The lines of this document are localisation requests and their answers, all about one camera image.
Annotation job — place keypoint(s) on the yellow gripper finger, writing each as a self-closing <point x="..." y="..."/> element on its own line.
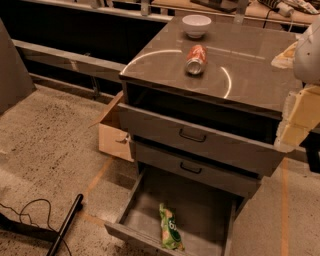
<point x="300" y="115"/>
<point x="285" y="59"/>

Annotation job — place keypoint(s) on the green rice chip bag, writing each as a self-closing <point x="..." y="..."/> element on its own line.
<point x="170" y="237"/>

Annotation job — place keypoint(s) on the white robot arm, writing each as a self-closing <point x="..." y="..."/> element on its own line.
<point x="306" y="65"/>

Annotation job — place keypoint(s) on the grey drawer cabinet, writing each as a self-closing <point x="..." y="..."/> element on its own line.
<point x="239" y="92"/>

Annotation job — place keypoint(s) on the top grey drawer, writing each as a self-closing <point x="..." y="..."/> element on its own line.
<point x="237" y="151"/>

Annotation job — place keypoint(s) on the middle grey drawer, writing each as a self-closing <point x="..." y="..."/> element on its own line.
<point x="217" y="177"/>

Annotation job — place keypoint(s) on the open bottom grey drawer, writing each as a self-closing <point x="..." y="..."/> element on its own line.
<point x="200" y="215"/>

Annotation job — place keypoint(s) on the wooden background workbench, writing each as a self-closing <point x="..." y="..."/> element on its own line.
<point x="255" y="11"/>

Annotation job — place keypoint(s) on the red soda can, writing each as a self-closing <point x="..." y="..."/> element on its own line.
<point x="196" y="60"/>

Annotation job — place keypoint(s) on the white ceramic bowl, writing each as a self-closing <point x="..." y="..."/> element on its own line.
<point x="195" y="26"/>

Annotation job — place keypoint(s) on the cardboard box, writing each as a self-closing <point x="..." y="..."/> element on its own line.
<point x="112" y="139"/>

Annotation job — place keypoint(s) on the grey angled panel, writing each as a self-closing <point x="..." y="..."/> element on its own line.
<point x="15" y="81"/>

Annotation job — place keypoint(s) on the black metal floor stand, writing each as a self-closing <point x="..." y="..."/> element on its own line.
<point x="48" y="234"/>

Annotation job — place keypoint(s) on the white plug with cable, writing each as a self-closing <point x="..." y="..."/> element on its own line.
<point x="279" y="7"/>

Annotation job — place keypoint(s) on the grey metal rail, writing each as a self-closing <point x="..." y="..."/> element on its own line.
<point x="79" y="63"/>

